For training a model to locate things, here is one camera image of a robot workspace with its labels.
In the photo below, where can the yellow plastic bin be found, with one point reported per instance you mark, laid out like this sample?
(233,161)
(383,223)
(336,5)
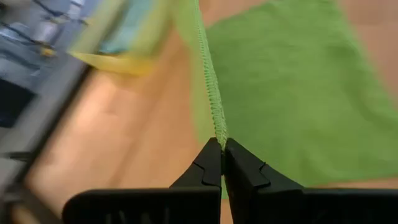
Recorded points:
(118,63)

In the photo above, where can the green microfiber towel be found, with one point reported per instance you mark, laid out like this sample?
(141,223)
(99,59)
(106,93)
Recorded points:
(295,93)

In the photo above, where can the light blue microfiber towel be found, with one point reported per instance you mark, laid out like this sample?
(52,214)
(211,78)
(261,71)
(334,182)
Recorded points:
(130,28)

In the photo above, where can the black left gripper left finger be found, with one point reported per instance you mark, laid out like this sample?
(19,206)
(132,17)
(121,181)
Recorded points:
(186,205)

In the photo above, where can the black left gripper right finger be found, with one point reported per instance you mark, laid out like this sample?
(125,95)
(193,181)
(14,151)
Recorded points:
(264,205)

